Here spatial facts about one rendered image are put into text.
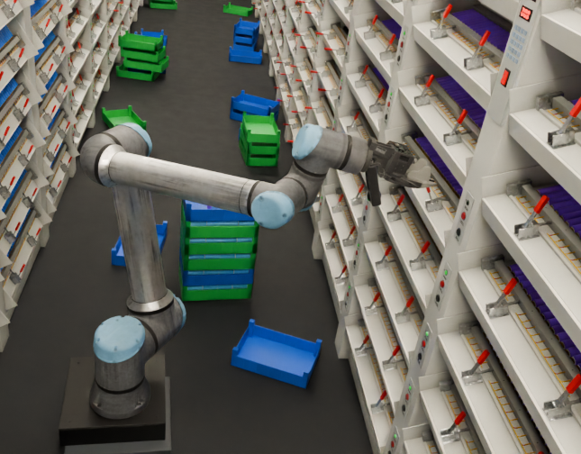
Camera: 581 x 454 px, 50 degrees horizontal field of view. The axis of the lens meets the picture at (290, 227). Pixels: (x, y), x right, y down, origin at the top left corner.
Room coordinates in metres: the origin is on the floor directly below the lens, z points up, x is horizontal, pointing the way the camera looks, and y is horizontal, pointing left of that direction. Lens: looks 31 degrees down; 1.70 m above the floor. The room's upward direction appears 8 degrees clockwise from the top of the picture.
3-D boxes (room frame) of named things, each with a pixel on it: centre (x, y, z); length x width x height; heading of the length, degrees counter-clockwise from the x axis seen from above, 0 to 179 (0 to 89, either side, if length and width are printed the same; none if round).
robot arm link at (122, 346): (1.43, 0.46, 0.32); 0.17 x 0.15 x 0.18; 158
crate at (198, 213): (2.25, 0.30, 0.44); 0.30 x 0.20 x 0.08; 107
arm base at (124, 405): (1.42, 0.46, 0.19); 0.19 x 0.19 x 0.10
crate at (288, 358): (1.84, -0.02, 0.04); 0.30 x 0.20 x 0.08; 77
